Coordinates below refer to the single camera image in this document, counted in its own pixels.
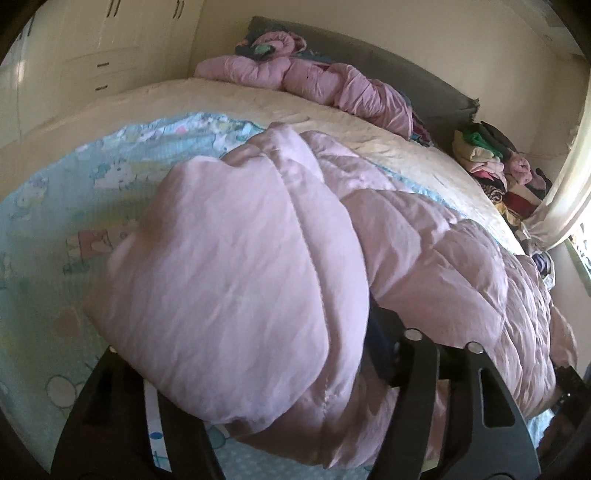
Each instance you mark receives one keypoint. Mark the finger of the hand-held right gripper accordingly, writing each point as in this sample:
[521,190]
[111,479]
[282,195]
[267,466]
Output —
[569,390]

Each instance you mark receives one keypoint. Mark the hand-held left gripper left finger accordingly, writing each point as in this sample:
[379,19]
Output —
[120,438]

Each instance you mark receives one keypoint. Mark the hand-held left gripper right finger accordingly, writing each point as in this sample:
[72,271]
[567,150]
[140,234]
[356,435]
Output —
[383,346]

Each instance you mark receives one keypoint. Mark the pink quilted jacket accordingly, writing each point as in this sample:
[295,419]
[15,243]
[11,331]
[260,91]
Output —
[231,277]

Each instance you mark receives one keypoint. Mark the white bag of clothes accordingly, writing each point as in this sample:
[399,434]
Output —
[542,265]

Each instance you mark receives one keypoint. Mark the pile of folded clothes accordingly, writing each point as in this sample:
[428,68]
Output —
[475,152]

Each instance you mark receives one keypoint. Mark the window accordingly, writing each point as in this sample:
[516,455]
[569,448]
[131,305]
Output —
[584,258]

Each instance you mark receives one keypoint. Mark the cream curtain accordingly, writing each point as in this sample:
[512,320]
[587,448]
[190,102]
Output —
[568,184]

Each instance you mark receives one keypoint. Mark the dark striped cloth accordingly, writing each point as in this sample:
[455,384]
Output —
[421,129]

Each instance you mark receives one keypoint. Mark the blue cartoon printed blanket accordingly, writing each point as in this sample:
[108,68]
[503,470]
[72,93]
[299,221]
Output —
[55,207]

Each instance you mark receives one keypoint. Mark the crumpled pink quilted garment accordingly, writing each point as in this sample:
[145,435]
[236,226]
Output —
[323,78]

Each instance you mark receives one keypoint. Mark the grey headboard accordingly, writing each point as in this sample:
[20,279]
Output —
[392,64]

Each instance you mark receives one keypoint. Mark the bed with beige sheet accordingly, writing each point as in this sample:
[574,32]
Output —
[231,99]

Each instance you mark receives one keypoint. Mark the small green cloth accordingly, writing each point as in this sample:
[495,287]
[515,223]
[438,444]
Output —
[262,50]

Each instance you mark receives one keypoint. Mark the pink fleece cloth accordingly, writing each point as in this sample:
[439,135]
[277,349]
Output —
[281,41]

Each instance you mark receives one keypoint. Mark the cream wardrobe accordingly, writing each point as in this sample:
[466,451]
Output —
[92,55]

